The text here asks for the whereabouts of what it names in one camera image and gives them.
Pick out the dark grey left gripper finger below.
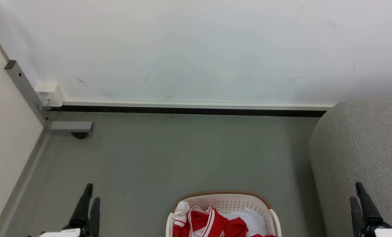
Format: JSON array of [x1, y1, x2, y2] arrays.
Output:
[[89, 197, 101, 237], [69, 183, 94, 229]]

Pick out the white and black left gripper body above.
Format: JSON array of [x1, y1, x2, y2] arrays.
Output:
[[38, 224, 92, 237]]

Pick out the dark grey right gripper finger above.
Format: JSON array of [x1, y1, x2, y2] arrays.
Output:
[[355, 182, 384, 228], [350, 196, 365, 237]]

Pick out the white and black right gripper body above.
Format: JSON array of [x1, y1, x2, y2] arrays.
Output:
[[360, 222, 392, 237]]

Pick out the red white striped jersey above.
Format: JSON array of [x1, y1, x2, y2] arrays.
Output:
[[172, 201, 249, 237]]

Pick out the cream perforated laundry basket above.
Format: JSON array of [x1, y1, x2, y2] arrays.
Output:
[[165, 190, 282, 237]]

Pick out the grey fabric sofa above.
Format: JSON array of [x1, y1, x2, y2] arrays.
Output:
[[308, 96, 392, 237]]

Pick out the white garment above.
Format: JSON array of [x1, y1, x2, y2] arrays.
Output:
[[228, 208, 269, 237]]

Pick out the grey metal partition foot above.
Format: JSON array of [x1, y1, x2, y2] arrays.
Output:
[[4, 60, 94, 133]]

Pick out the white and black baseboard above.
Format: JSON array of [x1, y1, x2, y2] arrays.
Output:
[[46, 100, 335, 118]]

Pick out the white wall socket box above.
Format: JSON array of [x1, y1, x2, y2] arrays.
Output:
[[35, 82, 65, 108]]

